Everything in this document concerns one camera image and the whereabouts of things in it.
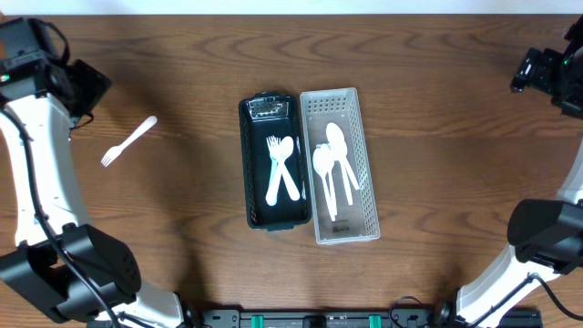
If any white fork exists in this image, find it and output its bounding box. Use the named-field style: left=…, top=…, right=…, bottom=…
left=100, top=116, right=158, bottom=167
left=266, top=135, right=302, bottom=202
left=268, top=159, right=278, bottom=190

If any black plastic basket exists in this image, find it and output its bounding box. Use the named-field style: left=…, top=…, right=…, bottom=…
left=239, top=92, right=312, bottom=231

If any white spoon pair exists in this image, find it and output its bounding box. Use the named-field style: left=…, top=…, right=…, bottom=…
left=326, top=122, right=360, bottom=190
left=320, top=143, right=338, bottom=221

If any clear plastic basket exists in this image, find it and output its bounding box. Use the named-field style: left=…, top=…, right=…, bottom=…
left=300, top=87, right=381, bottom=244

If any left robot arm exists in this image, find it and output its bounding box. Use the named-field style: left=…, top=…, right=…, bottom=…
left=1, top=59, right=195, bottom=327

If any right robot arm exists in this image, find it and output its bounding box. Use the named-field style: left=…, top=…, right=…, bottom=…
left=434, top=22, right=582, bottom=327

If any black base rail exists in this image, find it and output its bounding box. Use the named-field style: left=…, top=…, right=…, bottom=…
left=199, top=295, right=543, bottom=328

